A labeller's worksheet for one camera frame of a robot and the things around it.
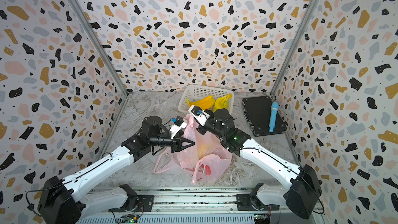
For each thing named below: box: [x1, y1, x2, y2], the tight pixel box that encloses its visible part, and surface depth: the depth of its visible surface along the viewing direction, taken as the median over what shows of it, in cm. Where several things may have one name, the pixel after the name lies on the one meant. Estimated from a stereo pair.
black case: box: [241, 95, 288, 137], surface depth 103 cm
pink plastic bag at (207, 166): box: [154, 147, 233, 186], surface depth 81 cm
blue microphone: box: [268, 101, 280, 133], surface depth 101 cm
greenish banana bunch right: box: [213, 93, 233, 113], surface depth 111 cm
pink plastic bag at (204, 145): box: [174, 114, 233, 172], surface depth 72 cm
